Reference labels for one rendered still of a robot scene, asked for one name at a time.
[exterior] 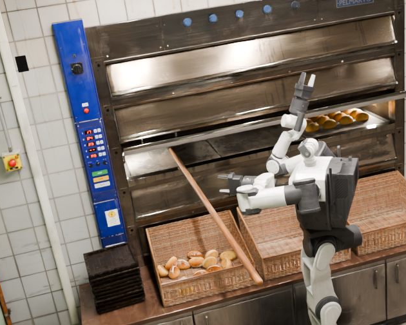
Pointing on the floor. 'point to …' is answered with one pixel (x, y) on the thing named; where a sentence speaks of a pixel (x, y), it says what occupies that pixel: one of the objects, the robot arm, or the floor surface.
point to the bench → (285, 297)
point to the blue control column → (71, 28)
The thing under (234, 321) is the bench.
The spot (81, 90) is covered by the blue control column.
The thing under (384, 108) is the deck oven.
